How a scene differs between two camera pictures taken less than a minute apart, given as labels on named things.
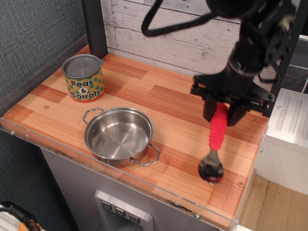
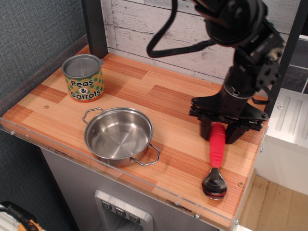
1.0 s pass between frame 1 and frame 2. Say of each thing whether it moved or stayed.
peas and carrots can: stayed
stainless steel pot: stayed
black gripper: moved
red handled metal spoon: moved
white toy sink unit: stayed
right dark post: stayed
